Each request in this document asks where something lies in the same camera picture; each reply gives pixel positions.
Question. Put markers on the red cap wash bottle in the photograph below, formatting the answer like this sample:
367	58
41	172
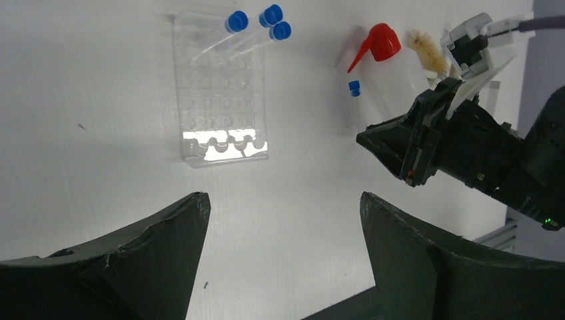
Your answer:
391	76

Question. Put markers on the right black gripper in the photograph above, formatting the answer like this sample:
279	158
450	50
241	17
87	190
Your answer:
526	174

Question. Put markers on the clear test tube rack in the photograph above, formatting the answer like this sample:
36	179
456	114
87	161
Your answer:
221	100

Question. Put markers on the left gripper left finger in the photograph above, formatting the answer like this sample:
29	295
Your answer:
145	270

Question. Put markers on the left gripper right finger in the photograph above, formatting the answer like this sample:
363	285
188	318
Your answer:
424	272

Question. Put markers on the blue cap test tube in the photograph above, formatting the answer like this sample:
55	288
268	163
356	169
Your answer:
355	93
235	23
279	32
258	25

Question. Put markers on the tan test tube brush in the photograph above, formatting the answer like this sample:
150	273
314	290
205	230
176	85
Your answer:
429	53

